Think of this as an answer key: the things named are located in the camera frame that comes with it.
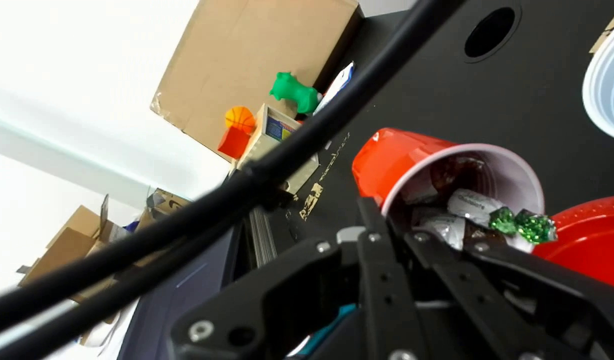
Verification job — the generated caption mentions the candies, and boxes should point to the candies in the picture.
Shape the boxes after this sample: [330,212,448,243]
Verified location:
[402,156,559,255]

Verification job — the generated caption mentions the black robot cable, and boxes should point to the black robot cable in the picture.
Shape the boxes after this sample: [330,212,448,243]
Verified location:
[0,0,467,360]

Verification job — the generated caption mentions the red toy block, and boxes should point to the red toy block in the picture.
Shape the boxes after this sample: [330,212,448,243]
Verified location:
[215,126,254,159]

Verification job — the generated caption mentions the small tan tape scrap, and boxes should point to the small tan tape scrap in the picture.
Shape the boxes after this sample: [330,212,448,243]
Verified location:
[296,182,328,224]

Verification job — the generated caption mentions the small teal plastic cup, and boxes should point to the small teal plastic cup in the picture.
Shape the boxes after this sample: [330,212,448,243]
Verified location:
[287,301,358,358]

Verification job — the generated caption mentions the green toy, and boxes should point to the green toy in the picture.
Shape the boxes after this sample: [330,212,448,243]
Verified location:
[267,69,321,116]

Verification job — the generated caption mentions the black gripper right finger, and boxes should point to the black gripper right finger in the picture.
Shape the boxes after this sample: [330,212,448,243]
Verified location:
[403,228,614,360]

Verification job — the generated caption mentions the open cardboard box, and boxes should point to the open cardboard box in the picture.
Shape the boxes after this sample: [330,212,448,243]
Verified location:
[14,188,191,288]

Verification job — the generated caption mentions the large flat cardboard box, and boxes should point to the large flat cardboard box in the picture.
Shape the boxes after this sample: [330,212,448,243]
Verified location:
[150,0,362,161]

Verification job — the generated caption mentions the dark blue storage lid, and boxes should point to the dark blue storage lid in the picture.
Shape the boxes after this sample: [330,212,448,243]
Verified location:
[122,226,254,360]

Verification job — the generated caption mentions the large blue plastic cup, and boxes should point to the large blue plastic cup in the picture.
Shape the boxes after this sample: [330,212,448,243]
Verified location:
[579,26,614,144]

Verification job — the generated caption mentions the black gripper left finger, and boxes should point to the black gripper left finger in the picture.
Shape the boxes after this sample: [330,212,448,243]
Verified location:
[354,196,422,360]

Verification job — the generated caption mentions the red plastic cup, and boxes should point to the red plastic cup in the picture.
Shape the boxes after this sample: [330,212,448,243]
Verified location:
[349,126,546,235]

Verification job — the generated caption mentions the wooden toy box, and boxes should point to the wooden toy box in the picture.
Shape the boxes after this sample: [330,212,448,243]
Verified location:
[234,102,321,197]

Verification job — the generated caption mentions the orange toy ball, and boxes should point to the orange toy ball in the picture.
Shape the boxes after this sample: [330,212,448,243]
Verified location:
[224,104,258,136]

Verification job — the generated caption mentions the aluminum rail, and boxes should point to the aluminum rail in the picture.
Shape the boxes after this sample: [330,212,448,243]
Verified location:
[247,201,282,268]

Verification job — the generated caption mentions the white blue tube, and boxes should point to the white blue tube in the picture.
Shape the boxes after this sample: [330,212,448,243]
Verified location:
[313,60,355,116]

